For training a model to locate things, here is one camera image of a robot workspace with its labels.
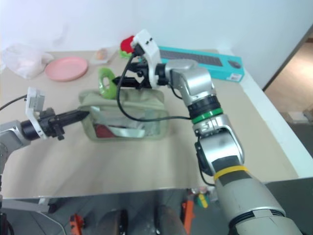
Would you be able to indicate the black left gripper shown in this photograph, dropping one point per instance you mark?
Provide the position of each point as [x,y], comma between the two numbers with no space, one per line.
[50,122]

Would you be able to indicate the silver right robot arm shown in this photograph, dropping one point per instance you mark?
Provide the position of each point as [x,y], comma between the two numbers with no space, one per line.
[193,78]

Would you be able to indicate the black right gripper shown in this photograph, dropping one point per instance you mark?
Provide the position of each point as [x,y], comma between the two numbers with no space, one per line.
[144,79]

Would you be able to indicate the green tape roll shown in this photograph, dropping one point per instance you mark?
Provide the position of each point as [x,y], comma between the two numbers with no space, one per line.
[107,91]

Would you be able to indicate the green and yellow small item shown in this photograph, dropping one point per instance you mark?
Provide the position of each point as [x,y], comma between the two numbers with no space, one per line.
[202,199]

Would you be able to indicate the white plastic bag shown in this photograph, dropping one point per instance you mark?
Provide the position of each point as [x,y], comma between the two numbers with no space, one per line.
[24,61]

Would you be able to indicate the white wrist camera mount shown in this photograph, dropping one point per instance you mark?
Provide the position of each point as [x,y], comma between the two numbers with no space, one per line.
[34,102]
[151,50]

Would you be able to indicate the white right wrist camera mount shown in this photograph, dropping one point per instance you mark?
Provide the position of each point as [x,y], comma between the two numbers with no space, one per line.
[151,50]

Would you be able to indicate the teal keyboard box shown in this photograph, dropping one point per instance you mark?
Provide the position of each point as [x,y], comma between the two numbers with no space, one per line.
[220,71]

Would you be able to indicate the red plush toy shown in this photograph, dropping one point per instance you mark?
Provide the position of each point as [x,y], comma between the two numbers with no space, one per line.
[126,45]

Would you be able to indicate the small clear container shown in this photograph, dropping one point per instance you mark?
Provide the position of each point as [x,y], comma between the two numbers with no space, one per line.
[101,55]

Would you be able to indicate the orange tool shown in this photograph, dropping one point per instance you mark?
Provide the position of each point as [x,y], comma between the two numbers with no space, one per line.
[188,214]
[77,222]

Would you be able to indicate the green zip pouch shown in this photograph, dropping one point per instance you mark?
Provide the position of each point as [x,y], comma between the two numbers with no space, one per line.
[137,107]

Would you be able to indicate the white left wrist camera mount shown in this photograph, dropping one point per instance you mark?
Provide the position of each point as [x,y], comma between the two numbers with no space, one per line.
[34,102]

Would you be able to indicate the pink plate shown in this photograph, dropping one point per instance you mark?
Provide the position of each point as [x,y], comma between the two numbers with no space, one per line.
[66,69]

